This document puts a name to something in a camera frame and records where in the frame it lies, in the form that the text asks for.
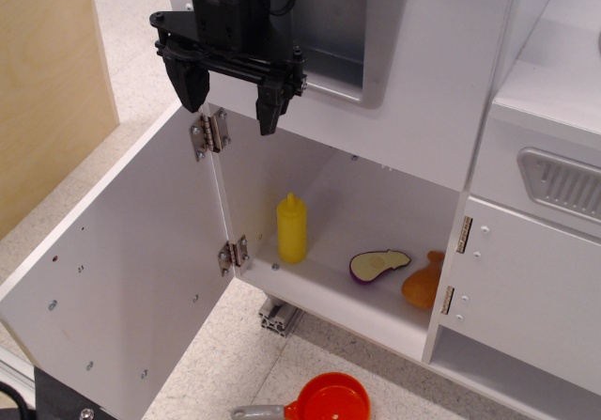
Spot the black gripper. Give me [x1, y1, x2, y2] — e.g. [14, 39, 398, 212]
[149, 11, 307, 136]

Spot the white low fridge door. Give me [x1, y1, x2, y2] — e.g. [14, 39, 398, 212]
[1, 107, 229, 419]

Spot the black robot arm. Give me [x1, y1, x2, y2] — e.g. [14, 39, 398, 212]
[149, 0, 306, 135]

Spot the white toy fridge cabinet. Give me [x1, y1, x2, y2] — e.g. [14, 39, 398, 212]
[207, 0, 516, 361]

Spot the upper metal door hinge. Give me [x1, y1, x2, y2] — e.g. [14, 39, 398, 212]
[189, 108, 231, 161]

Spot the metal door hinge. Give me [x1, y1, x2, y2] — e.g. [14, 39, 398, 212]
[189, 108, 231, 161]
[218, 235, 251, 277]

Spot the yellow mustard bottle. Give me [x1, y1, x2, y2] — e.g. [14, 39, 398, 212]
[276, 193, 307, 264]

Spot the lower metal door hinge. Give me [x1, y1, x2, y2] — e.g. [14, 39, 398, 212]
[218, 235, 251, 277]

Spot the light wooden board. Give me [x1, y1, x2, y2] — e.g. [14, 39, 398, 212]
[1, 0, 118, 235]

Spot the toy eggplant slice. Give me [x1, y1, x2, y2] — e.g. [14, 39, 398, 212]
[349, 249, 411, 285]

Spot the aluminium extrusion foot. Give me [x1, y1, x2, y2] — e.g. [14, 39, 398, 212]
[258, 298, 301, 337]

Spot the upper oven door hinge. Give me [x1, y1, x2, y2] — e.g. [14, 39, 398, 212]
[455, 216, 473, 254]

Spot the oven door hinge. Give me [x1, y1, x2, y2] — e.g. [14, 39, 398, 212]
[440, 286, 455, 315]
[455, 216, 473, 254]

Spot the orange toy chicken piece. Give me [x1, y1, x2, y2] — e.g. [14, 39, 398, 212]
[401, 251, 445, 309]

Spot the lower oven door hinge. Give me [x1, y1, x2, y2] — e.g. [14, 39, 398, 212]
[440, 286, 455, 315]

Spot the white toy oven unit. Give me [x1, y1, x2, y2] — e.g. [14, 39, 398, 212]
[427, 0, 600, 419]

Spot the orange pot with grey handle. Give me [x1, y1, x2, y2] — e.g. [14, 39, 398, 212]
[230, 372, 371, 419]

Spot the aluminium rail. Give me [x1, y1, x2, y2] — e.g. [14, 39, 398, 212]
[1, 347, 36, 408]

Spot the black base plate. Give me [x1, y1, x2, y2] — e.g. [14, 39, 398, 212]
[34, 367, 116, 420]

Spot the black cable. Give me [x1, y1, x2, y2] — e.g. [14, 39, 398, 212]
[0, 381, 34, 420]

